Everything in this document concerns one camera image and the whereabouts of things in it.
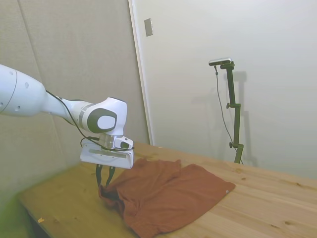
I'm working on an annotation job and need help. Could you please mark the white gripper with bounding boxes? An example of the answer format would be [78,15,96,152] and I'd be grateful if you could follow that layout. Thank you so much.
[79,137,135,187]

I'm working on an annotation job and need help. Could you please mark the grey wall plate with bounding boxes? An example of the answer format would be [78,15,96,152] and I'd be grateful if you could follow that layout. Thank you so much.
[144,17,154,37]

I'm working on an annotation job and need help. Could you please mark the rust orange shorts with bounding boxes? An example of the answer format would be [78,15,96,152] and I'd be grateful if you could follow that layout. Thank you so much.
[98,158,236,238]

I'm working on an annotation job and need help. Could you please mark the dark jointed camera stand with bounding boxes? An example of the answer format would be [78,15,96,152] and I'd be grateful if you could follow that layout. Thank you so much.
[219,61,245,164]

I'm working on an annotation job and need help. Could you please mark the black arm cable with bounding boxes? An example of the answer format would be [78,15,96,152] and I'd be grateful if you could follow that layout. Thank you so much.
[46,90,117,152]

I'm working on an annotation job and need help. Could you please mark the white wall trim strip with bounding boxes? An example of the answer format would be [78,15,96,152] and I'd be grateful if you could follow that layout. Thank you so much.
[128,0,156,146]

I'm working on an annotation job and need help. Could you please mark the grey camera on stand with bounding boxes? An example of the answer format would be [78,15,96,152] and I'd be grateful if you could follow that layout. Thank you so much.
[208,57,233,67]

